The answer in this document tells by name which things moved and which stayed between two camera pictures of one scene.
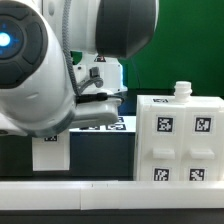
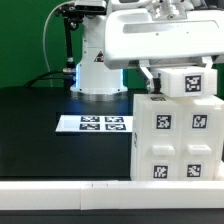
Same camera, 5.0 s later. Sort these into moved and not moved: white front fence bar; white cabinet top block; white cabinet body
Moved: white cabinet top block
Not moved: white cabinet body; white front fence bar
